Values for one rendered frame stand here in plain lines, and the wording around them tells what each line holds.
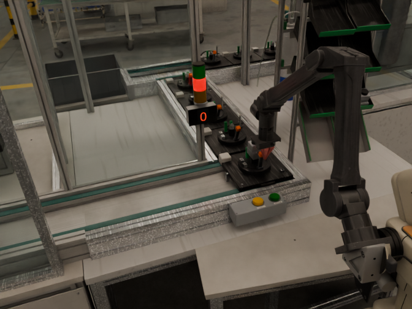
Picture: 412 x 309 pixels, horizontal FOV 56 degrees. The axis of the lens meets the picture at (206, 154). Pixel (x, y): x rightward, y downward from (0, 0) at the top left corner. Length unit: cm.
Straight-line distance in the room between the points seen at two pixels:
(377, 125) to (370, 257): 175
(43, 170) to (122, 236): 74
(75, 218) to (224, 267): 61
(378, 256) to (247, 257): 54
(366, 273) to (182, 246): 69
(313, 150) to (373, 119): 100
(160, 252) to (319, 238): 59
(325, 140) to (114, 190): 91
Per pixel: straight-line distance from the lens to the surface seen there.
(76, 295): 152
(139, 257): 145
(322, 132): 173
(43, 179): 197
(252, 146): 157
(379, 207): 172
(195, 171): 167
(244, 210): 144
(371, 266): 103
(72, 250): 146
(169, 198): 159
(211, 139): 185
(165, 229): 145
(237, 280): 135
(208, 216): 147
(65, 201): 164
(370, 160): 200
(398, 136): 286
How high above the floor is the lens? 190
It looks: 33 degrees down
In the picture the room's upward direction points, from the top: 3 degrees counter-clockwise
